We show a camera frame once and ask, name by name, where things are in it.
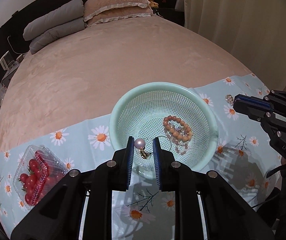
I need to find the pearl earring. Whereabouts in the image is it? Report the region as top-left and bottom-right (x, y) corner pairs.
(134, 138), (151, 159)

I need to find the silver hoop earring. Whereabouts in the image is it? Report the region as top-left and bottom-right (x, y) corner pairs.
(157, 135), (172, 151)

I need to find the pink crystal bead bracelet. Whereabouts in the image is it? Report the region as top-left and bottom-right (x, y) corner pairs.
(166, 126), (192, 156)

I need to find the silver rhinestone earring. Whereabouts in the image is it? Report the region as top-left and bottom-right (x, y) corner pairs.
(225, 94), (234, 106)

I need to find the brown wooden bead bracelet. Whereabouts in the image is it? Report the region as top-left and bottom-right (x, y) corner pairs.
(162, 115), (194, 143)

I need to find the mint green plastic basket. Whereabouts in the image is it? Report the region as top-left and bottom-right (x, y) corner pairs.
(109, 82), (218, 180)

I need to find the daisy print blue cloth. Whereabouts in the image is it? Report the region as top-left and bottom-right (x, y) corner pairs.
(0, 74), (281, 239)

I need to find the beige curtain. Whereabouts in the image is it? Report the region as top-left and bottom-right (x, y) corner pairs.
(176, 0), (286, 91)

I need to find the beige bedspread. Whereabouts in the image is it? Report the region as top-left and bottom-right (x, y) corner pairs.
(0, 16), (250, 153)

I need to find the clear box of cherry tomatoes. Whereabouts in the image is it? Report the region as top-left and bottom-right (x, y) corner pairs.
(12, 145), (68, 210)

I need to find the lower beige ruffled pillow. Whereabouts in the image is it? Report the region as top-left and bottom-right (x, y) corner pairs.
(87, 6), (153, 27)

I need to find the beige ruffled pillow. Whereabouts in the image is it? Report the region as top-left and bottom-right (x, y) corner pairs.
(83, 0), (150, 22)
(87, 6), (153, 27)

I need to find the lower grey folded blanket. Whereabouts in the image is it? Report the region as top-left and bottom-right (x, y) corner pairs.
(29, 17), (86, 55)

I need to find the grey folded blanket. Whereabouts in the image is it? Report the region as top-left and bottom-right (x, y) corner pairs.
(23, 0), (84, 41)
(29, 17), (86, 55)

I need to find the brown teddy bear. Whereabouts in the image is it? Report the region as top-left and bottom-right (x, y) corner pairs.
(148, 0), (159, 9)

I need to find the upper grey folded blanket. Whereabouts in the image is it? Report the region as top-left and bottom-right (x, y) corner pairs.
(23, 0), (84, 41)

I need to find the white appliance on nightstand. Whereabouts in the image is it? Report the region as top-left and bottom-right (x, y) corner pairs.
(0, 51), (14, 70)

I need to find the upper beige ruffled pillow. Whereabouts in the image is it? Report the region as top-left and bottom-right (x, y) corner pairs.
(83, 0), (150, 22)

